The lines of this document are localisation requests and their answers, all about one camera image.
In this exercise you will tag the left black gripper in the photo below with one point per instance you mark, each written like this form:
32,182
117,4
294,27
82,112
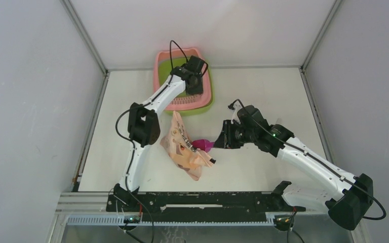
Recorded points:
199,90

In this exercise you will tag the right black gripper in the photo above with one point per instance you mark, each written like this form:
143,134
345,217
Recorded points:
225,140

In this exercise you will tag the magenta plastic scoop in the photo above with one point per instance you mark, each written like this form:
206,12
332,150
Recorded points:
203,144

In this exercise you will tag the pink green litter box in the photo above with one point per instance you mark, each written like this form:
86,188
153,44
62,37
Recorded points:
184,104

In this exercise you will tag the cat litter bag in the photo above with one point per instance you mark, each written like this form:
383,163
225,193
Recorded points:
179,147

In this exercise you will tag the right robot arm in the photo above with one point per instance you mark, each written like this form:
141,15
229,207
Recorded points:
345,197

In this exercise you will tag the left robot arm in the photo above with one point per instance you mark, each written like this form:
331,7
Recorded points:
140,123

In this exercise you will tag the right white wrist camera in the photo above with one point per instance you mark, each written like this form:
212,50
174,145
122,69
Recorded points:
235,108

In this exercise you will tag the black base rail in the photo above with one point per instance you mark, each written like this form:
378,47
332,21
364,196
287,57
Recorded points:
211,207

